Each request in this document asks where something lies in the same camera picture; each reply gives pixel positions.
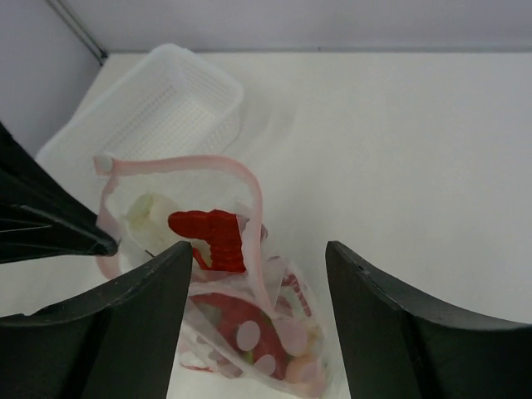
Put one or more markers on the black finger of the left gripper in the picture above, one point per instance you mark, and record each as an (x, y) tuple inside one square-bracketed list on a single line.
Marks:
[(39, 219)]

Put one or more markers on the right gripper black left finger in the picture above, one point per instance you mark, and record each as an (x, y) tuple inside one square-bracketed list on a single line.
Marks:
[(117, 340)]

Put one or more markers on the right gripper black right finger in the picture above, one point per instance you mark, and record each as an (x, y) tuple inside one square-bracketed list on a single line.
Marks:
[(399, 342)]

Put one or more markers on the fake green leek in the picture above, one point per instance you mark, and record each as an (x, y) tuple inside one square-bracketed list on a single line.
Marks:
[(147, 221)]

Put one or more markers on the red fake lobster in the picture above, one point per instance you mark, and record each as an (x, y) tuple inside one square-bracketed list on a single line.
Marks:
[(270, 345)]

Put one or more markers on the clear zip top bag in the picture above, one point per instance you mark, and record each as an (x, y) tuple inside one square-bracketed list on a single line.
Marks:
[(205, 183)]

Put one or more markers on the translucent white plastic basket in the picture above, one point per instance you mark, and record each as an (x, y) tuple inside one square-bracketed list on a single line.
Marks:
[(171, 103)]

